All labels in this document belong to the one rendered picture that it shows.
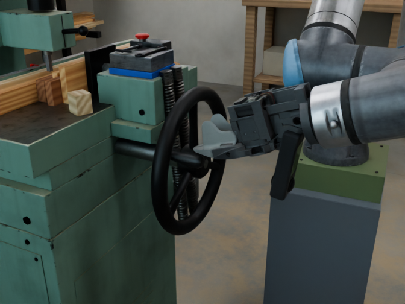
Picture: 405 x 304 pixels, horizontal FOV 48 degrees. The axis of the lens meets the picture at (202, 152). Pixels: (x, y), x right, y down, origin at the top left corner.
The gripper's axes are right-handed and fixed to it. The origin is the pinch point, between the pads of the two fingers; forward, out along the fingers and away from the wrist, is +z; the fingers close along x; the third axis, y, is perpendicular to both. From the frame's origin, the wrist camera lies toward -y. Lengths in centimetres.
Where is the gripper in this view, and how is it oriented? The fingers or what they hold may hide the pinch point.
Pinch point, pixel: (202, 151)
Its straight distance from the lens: 75.8
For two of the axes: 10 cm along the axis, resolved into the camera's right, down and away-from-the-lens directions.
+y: -3.0, -9.2, -2.5
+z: -8.5, 1.4, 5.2
